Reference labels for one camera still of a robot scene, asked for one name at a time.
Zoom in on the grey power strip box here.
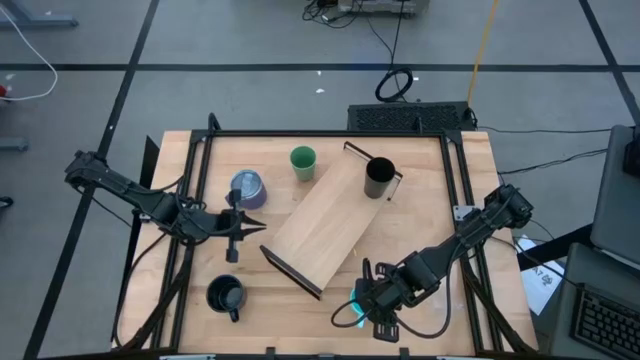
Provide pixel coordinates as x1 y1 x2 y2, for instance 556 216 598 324
337 0 417 15

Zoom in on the wooden tray board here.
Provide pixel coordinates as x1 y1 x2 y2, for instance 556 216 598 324
258 140 404 302

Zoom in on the black device on desk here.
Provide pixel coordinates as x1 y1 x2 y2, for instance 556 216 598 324
622 139 640 177

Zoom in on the purple tumbler with lid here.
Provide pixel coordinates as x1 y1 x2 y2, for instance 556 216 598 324
225 168 268 211

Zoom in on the dark blue mug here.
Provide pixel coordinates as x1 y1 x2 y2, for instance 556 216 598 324
205 273 248 323

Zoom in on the yellow cable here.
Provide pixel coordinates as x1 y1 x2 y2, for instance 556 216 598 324
466 0 501 107

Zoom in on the grey table leg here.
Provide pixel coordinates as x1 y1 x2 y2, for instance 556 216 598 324
0 0 80 29

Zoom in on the grey floor foot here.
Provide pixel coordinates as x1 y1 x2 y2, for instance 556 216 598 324
0 137 30 153

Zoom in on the thin black cable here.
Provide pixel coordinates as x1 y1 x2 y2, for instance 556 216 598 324
497 148 609 176
477 124 612 136

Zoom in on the teal ceramic mug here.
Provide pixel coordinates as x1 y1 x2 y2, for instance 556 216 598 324
348 287 369 330

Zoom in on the white paper sheet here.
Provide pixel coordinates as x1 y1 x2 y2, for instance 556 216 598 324
514 234 566 316

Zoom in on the grey side desk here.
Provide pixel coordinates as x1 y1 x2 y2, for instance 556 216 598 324
547 242 640 360

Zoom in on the tall black cup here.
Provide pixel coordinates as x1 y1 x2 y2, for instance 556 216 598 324
363 156 397 200

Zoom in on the green plastic cup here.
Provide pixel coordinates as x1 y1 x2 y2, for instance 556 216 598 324
289 145 318 182

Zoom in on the black metal table frame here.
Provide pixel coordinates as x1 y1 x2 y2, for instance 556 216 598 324
112 112 539 359

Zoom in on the black keyboard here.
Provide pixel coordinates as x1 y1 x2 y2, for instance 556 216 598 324
569 283 640 360

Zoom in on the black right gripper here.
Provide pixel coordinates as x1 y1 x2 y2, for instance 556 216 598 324
355 257 417 344

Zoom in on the grey flat monitor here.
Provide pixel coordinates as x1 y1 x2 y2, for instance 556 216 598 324
589 124 640 266

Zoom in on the coiled black cable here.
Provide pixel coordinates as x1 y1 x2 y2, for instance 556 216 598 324
374 0 415 104

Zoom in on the white cable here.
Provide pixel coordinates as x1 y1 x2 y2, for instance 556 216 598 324
0 4 59 103

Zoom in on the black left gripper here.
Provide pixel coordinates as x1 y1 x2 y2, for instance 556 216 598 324
199 188 267 264

